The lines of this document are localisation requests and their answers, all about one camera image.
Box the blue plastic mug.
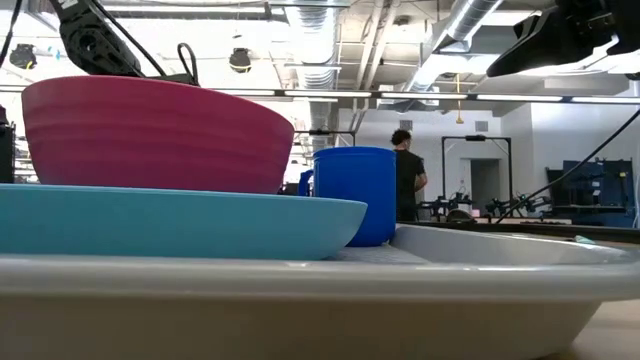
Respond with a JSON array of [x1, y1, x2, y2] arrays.
[[297, 145, 398, 249]]

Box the grey plastic tray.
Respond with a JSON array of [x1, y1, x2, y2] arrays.
[[0, 223, 640, 360]]

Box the silver ventilation duct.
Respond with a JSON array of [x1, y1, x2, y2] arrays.
[[283, 0, 342, 151], [402, 0, 504, 94]]

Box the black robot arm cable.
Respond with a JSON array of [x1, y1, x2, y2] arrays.
[[494, 107, 640, 225]]

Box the red plastic bowl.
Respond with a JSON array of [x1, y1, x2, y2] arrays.
[[20, 74, 296, 196]]

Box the black aluminium table frame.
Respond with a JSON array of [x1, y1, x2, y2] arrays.
[[399, 219, 640, 245]]

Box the blue storage cabinet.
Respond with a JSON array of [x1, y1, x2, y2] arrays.
[[544, 158, 637, 229]]

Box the black ceiling-hung device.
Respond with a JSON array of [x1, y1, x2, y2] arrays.
[[228, 46, 253, 74], [9, 43, 39, 70]]

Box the yellow hanging cord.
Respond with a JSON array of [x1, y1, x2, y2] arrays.
[[453, 72, 465, 125]]

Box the black gantry stand frame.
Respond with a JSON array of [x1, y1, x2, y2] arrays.
[[293, 129, 357, 149], [440, 134, 513, 201]]

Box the person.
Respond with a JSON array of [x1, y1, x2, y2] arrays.
[[390, 128, 430, 223]]

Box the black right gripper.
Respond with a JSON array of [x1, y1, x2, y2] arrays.
[[485, 0, 640, 79]]

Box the long ceiling light bar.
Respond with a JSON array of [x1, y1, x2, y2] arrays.
[[0, 84, 640, 105]]

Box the teal plastic plate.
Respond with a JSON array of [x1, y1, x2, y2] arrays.
[[0, 183, 369, 262]]

